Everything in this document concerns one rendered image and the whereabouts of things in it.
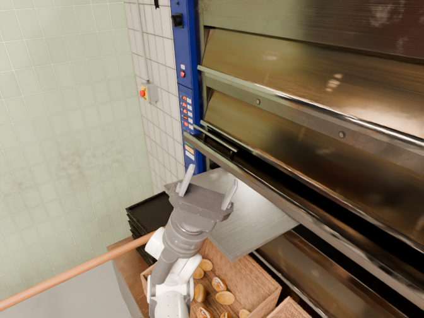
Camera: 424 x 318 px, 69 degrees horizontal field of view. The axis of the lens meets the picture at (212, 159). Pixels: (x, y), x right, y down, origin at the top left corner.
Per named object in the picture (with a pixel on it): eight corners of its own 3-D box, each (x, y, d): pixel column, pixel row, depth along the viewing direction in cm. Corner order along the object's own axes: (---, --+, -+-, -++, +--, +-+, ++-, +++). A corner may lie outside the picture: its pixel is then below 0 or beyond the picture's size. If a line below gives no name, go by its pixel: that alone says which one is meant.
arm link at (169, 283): (190, 250, 81) (185, 266, 98) (151, 251, 80) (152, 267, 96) (192, 293, 76) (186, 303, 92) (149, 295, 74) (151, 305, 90)
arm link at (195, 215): (233, 226, 56) (210, 260, 63) (235, 189, 63) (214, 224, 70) (166, 204, 54) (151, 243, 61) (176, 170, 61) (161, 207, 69)
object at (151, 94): (152, 96, 200) (149, 81, 195) (159, 100, 193) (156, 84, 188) (141, 98, 197) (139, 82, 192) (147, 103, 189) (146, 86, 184)
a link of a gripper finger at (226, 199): (234, 175, 56) (221, 197, 60) (233, 187, 54) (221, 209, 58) (241, 178, 57) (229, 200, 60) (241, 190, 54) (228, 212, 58)
